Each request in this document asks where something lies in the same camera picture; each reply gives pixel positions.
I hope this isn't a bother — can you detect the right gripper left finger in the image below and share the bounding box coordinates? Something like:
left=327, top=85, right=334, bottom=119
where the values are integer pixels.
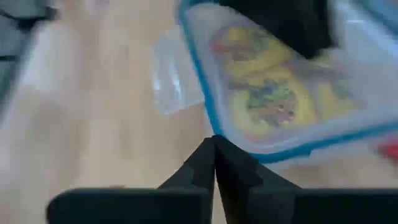
left=46, top=138, right=215, bottom=224

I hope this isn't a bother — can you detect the long red candy packet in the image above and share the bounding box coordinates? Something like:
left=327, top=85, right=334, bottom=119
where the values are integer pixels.
left=377, top=139, right=398, bottom=161

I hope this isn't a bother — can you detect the yellow candy packet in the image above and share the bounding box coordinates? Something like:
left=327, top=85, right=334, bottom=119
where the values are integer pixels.
left=229, top=74, right=315, bottom=138
left=211, top=24, right=299, bottom=78
left=313, top=74, right=364, bottom=119

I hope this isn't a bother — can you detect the small clear plastic container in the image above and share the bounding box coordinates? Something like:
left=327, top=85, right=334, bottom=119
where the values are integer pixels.
left=177, top=0, right=398, bottom=169

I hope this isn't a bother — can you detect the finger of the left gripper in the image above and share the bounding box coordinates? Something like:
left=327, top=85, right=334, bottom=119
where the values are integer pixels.
left=279, top=0, right=338, bottom=59
left=217, top=0, right=312, bottom=59

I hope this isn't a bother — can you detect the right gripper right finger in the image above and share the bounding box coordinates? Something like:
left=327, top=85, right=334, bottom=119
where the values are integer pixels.
left=214, top=135, right=398, bottom=224

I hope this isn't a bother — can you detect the small teal-rimmed clear lid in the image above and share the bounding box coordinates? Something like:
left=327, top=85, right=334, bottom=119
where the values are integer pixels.
left=152, top=0, right=398, bottom=164

